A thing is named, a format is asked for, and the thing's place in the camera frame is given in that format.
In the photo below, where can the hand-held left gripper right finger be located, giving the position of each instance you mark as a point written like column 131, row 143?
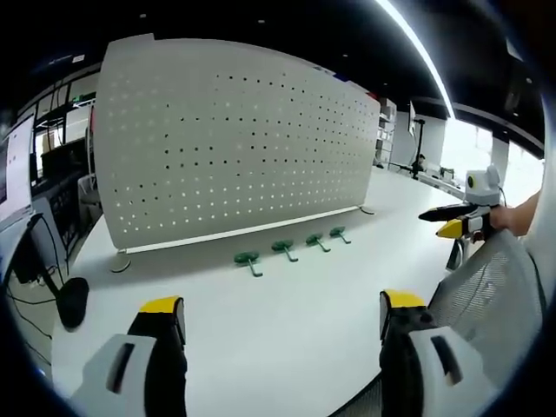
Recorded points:
column 417, row 369

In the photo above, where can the ceiling light strip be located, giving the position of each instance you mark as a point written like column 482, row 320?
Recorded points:
column 423, row 52

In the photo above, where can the grey mesh office chair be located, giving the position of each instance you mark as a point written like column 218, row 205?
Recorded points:
column 486, row 282

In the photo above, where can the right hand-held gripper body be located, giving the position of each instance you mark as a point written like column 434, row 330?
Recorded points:
column 477, row 187

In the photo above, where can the person's right hand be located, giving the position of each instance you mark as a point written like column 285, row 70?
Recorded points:
column 506, row 219

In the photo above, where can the green hook assembly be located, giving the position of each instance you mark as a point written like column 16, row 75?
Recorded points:
column 284, row 246
column 248, row 259
column 339, row 232
column 316, row 240

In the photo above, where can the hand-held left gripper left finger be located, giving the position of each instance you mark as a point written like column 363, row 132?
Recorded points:
column 130, row 373

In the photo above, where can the computer monitor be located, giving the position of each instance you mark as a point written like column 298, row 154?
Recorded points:
column 15, row 174

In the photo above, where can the grey plate foot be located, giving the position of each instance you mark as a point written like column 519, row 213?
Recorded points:
column 368, row 211
column 120, row 265

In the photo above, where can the white storage shelf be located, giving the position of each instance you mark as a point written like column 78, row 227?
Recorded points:
column 385, row 134

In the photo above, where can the black monitor stand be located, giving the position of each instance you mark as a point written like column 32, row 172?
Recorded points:
column 65, row 299

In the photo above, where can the black tripod stand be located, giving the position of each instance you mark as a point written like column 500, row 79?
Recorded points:
column 418, row 147

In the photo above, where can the white perforated mounting plate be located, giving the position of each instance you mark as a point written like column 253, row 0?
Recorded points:
column 226, row 143

